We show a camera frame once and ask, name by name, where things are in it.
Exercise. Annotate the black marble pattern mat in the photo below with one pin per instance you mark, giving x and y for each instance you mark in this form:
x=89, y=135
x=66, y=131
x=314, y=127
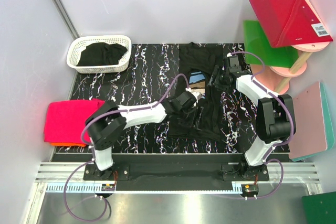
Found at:
x=151, y=69

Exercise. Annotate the aluminium rail frame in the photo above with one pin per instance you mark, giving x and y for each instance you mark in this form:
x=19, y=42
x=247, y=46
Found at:
x=61, y=195

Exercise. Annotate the red plastic folder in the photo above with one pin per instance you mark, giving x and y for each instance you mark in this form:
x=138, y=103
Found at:
x=289, y=22

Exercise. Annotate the black shirt in basket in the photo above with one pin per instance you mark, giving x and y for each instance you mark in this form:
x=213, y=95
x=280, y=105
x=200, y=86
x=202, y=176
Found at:
x=101, y=54

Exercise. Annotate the teal board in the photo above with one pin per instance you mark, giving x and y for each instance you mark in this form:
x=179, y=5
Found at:
x=326, y=108

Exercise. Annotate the folded pink t-shirt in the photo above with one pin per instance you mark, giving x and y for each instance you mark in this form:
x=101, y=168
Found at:
x=65, y=120

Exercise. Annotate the folded orange t-shirt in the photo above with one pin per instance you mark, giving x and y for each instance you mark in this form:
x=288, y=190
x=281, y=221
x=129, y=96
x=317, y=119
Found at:
x=68, y=145

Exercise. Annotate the pink wooden tiered shelf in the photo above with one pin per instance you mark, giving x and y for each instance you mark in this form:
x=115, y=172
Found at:
x=277, y=78

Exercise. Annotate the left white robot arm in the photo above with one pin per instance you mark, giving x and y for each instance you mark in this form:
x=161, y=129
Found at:
x=106, y=125

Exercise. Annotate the black printed t-shirt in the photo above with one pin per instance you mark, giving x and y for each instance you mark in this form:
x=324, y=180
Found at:
x=203, y=121

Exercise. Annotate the green plastic sheet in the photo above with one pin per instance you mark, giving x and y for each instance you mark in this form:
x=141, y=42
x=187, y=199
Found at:
x=256, y=42

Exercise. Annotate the dark green board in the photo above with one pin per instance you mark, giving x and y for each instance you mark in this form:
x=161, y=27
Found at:
x=320, y=208

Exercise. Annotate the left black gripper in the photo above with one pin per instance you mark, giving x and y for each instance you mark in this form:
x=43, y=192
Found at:
x=196, y=118

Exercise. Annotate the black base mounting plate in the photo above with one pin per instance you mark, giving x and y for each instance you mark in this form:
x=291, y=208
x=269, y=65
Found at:
x=174, y=172

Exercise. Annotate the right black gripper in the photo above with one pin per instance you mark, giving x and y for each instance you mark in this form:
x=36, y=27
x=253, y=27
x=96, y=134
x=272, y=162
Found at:
x=216, y=77

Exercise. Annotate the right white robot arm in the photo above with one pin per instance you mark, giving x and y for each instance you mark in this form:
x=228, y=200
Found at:
x=275, y=119

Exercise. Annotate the white plastic laundry basket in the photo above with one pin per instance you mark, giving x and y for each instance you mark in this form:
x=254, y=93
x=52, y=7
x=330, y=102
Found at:
x=80, y=44

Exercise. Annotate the pink clipboard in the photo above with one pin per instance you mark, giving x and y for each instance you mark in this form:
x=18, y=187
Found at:
x=309, y=121

